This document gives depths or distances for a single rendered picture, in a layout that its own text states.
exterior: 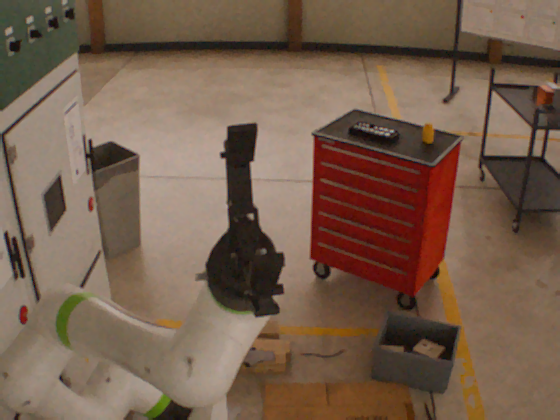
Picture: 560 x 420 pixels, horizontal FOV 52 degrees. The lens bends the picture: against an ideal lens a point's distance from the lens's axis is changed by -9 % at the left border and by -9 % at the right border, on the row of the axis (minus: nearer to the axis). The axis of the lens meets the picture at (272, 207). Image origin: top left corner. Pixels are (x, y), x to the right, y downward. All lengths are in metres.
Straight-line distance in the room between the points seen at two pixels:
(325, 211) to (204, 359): 2.68
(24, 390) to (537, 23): 6.25
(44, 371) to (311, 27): 7.70
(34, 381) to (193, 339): 0.43
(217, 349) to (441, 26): 8.06
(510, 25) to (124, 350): 6.22
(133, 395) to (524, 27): 5.92
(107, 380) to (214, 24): 7.45
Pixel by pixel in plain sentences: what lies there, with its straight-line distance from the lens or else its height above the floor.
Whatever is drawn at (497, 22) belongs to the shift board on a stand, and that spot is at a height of 0.95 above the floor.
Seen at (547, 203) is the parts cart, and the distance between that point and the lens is 4.63.
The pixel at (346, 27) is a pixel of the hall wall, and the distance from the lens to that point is 8.59.
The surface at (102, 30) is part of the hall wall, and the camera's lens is 9.02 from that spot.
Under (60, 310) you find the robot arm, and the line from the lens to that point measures 1.15.
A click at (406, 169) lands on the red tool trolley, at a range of 3.11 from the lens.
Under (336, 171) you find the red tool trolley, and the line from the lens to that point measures 3.33.
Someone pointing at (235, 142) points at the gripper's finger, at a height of 1.94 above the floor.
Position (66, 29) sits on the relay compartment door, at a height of 1.76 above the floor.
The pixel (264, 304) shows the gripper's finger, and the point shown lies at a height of 1.81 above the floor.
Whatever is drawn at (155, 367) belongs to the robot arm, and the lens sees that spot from 0.89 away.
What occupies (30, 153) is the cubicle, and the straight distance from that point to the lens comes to 1.95.
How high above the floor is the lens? 2.19
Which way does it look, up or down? 29 degrees down
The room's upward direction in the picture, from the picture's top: straight up
